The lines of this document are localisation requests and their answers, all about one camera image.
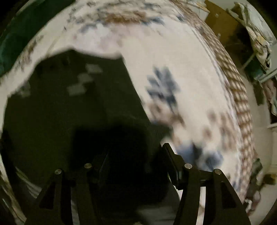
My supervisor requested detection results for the black striped sweater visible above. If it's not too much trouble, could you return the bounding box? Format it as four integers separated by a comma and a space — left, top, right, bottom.
0, 49, 179, 225

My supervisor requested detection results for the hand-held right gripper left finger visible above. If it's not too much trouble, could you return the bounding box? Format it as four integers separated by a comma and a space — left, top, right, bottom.
25, 151, 109, 225

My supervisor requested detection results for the brown checked bed sheet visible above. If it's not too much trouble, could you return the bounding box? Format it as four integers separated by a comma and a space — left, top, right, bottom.
171, 0, 263, 217

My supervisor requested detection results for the green metal chair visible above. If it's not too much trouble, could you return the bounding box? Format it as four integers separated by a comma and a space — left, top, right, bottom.
242, 52, 277, 83

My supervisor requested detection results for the dark green folded blanket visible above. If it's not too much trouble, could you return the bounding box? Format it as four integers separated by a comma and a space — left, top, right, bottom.
0, 0, 76, 76

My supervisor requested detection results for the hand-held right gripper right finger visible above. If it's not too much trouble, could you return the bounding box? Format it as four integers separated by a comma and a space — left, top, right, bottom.
162, 143, 251, 225

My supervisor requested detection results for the floral bedsheet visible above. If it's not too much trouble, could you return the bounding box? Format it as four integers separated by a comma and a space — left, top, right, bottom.
0, 0, 260, 225

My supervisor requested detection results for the large cardboard box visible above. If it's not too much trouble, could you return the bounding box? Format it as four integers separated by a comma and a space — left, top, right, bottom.
204, 0, 256, 65

